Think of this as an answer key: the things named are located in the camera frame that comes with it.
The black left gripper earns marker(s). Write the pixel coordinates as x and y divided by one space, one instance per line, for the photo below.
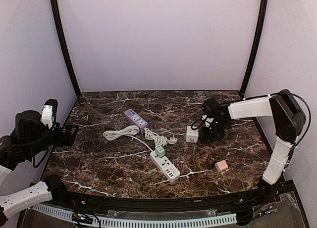
64 135

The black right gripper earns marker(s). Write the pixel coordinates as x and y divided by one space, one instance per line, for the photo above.
208 131

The green plug adapter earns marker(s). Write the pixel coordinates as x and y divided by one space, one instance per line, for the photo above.
159 150

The white power strip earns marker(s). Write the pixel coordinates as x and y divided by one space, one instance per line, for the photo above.
165 166

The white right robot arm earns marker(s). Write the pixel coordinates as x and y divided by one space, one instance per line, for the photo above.
290 116

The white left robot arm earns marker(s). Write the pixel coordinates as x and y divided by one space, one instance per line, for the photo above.
29 138

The pink plug adapter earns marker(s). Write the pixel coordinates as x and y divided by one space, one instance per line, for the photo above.
221 166

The white cube socket adapter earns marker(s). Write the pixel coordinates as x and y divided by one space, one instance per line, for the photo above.
192 134

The purple power strip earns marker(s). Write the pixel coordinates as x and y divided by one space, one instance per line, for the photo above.
136 119

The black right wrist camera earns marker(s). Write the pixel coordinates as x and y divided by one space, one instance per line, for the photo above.
209 106

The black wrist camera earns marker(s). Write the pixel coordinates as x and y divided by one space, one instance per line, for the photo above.
209 106
49 112

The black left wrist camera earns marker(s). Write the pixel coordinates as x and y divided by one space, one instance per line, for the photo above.
49 112

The black front table rail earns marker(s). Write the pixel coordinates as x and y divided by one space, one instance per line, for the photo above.
235 202

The white slotted cable duct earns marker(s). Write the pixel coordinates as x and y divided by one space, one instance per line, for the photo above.
120 219

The black frame post left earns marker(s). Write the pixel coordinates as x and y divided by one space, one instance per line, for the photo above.
63 46

